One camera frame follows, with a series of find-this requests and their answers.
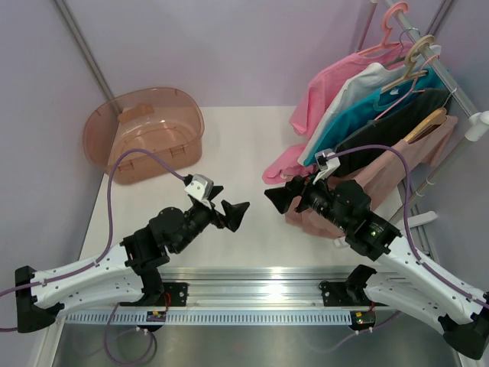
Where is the aluminium mounting rail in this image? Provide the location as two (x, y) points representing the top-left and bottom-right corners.
(68, 265), (440, 310)

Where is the bright pink t-shirt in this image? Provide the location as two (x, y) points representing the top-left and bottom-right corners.
(261, 42), (416, 185)

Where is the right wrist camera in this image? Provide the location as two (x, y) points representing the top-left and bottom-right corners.
(313, 149), (340, 183)

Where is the teal t-shirt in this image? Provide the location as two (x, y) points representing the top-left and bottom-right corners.
(298, 63), (443, 167)

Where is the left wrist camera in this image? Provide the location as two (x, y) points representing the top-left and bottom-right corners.
(184, 174), (214, 202)

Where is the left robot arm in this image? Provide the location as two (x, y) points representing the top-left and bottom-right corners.
(15, 199), (250, 333)

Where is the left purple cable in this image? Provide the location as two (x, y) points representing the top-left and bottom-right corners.
(0, 148), (192, 333)

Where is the pink plastic hanger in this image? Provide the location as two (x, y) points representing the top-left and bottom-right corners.
(355, 1), (409, 56)

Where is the wooden clothes hanger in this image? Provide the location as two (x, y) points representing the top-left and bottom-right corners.
(403, 89), (457, 144)

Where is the purple cable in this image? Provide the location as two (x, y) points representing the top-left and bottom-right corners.
(0, 148), (192, 333)
(328, 144), (489, 310)

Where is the thin pink hanger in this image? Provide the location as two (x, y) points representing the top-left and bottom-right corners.
(374, 54), (439, 121)

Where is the dusty pink printed t-shirt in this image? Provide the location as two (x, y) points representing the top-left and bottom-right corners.
(285, 116), (458, 239)

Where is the dark grey t-shirt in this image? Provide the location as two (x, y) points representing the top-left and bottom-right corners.
(333, 88), (449, 177)

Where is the white t-shirt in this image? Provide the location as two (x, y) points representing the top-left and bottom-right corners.
(296, 44), (442, 164)

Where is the metal clothes rack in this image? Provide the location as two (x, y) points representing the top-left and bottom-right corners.
(334, 0), (489, 249)

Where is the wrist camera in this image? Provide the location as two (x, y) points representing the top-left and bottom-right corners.
(184, 174), (214, 202)
(313, 149), (340, 183)

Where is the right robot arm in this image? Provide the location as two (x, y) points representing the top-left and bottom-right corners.
(264, 177), (488, 360)

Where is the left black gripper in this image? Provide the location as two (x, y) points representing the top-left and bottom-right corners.
(173, 186), (248, 254)

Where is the white slotted cable duct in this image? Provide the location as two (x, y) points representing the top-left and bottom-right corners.
(65, 310), (352, 326)

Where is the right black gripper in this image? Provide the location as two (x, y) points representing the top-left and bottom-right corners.
(265, 168), (351, 232)

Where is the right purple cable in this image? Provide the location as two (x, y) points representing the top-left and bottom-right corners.
(328, 144), (489, 310)

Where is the transparent brown plastic basket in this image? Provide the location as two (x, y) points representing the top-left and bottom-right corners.
(83, 87), (205, 174)

